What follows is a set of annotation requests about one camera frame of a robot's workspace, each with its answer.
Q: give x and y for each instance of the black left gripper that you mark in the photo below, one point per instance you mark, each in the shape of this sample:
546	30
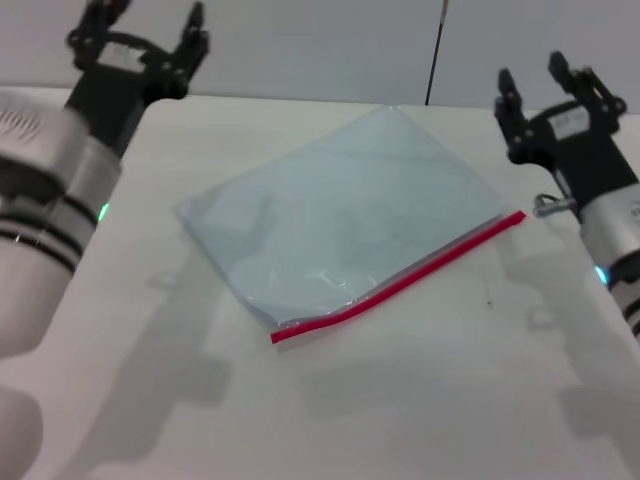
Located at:
120	85

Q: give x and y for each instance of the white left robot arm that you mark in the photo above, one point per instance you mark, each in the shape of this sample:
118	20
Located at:
35	260

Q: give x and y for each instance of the clear red-zip document bag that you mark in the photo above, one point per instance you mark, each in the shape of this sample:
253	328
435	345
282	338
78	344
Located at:
340	210

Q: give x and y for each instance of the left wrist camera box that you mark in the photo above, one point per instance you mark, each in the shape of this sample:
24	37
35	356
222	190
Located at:
35	145

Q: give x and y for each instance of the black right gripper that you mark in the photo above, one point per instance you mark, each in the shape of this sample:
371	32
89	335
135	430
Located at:
580	145

